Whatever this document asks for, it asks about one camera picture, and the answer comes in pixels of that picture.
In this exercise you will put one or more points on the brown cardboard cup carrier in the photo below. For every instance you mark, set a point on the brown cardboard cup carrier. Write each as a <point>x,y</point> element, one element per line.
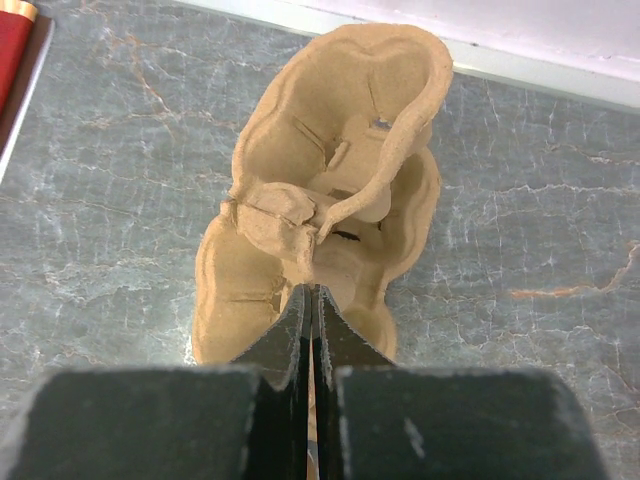
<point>379,84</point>

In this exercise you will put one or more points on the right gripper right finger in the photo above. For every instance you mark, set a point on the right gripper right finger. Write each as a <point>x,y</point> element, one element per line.
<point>377,420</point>

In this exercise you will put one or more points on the colourful patchwork placemat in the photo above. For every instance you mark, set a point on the colourful patchwork placemat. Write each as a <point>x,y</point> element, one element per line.
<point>26,36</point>

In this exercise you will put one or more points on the lower brown cup carrier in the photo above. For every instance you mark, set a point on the lower brown cup carrier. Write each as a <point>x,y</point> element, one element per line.
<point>240,290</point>

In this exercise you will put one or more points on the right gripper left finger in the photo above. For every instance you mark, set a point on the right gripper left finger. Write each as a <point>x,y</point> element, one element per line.
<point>244,420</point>

